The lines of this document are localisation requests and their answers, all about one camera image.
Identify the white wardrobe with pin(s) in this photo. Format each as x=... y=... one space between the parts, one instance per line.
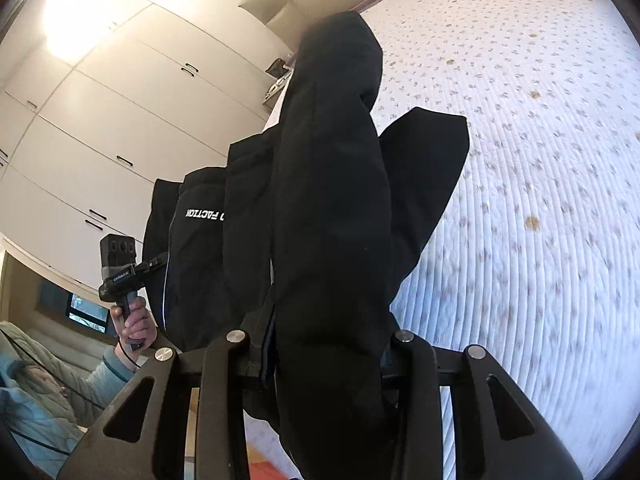
x=100 y=125

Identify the person's left forearm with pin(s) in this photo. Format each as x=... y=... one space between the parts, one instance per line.
x=107 y=370

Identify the person's light blue coat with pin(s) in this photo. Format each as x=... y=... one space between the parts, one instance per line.
x=35 y=400

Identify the window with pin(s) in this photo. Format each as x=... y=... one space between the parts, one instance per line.
x=87 y=309

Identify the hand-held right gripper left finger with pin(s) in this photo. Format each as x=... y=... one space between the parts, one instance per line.
x=225 y=360

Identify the white quilted bed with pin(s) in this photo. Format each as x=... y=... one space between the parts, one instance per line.
x=525 y=185

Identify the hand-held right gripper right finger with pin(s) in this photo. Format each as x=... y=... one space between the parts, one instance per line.
x=415 y=360

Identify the person's left hand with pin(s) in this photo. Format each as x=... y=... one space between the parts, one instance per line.
x=139 y=327

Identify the grey nightstand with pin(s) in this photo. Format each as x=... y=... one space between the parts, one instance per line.
x=280 y=97

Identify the black hooded jacket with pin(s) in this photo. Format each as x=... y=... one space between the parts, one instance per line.
x=325 y=185

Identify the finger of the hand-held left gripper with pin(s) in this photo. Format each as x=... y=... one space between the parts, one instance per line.
x=152 y=264

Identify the dark picture frame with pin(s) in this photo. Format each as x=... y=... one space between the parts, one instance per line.
x=276 y=67

